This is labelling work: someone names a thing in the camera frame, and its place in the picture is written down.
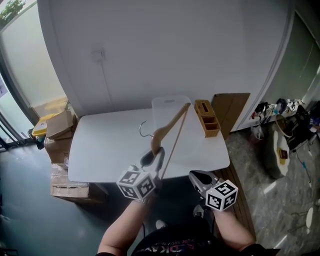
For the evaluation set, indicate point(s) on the white table leg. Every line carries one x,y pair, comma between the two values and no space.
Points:
101,188

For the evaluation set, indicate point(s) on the taped brown cardboard box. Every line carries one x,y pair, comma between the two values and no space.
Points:
57,150

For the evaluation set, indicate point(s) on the person's grey shoe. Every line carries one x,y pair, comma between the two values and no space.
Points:
160,224
198,212

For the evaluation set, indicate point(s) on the person's right forearm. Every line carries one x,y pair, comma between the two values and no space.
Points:
231,230

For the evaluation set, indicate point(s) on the flat brown cardboard sheet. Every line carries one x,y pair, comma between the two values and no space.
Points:
231,110

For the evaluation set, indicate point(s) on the white round stool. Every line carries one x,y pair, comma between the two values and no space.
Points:
310,217

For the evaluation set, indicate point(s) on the person's black printed shirt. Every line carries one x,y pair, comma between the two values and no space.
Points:
180,241

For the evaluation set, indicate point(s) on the wooden clothes hanger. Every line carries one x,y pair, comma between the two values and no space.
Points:
166,130

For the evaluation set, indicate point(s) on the brown wicker organiser box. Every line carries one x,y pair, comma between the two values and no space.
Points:
208,120

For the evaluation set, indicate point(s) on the person's left forearm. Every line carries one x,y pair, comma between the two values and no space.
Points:
120,230

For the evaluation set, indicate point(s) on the black chair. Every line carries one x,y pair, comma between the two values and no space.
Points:
301,127

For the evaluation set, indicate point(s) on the round tan basket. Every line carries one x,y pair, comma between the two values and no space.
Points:
283,125

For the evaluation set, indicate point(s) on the open brown cardboard box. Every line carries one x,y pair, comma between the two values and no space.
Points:
61,125

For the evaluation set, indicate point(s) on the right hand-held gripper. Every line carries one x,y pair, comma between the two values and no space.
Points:
221,196

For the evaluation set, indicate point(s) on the low white side table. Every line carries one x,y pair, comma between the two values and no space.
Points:
277,155

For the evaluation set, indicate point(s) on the yellow plastic bin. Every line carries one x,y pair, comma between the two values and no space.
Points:
41,127

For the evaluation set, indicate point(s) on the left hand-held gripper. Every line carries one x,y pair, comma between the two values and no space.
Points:
135,185

